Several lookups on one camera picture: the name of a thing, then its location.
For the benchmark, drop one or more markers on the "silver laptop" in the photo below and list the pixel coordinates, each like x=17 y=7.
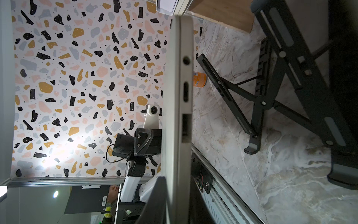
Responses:
x=177 y=118

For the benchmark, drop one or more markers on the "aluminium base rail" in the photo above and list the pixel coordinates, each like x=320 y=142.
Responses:
x=223 y=203

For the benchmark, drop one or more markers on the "orange soda can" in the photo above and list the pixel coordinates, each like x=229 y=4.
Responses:
x=199 y=79

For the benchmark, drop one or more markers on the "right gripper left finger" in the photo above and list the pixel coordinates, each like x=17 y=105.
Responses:
x=154 y=194

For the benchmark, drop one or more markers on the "wooden shelf unit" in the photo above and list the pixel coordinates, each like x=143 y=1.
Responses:
x=234 y=14

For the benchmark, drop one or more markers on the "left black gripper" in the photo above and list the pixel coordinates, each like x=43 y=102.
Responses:
x=147 y=142

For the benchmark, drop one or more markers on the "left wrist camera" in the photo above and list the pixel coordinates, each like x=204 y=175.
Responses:
x=152 y=117

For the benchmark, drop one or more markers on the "black laptop stand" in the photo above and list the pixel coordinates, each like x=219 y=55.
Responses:
x=316 y=89

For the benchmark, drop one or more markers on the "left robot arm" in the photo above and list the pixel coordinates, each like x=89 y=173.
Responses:
x=135 y=170

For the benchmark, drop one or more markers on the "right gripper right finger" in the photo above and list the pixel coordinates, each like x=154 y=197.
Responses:
x=198 y=211

